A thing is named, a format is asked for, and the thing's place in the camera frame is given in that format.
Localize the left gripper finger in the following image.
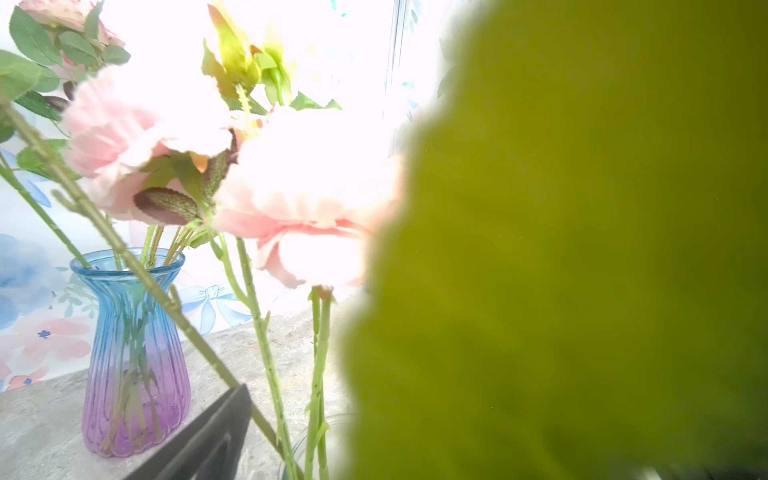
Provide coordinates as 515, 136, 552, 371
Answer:
126, 385, 251, 480

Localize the blue purple glass vase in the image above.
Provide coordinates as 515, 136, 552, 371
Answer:
70, 250, 191, 458

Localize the dark orange flower stem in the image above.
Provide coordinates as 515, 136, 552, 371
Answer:
343, 1, 767, 479

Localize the clear frosted glass vase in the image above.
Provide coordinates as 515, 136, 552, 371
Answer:
276, 414, 355, 480

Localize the pink rose flower stem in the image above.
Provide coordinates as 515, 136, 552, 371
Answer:
1, 1, 131, 266

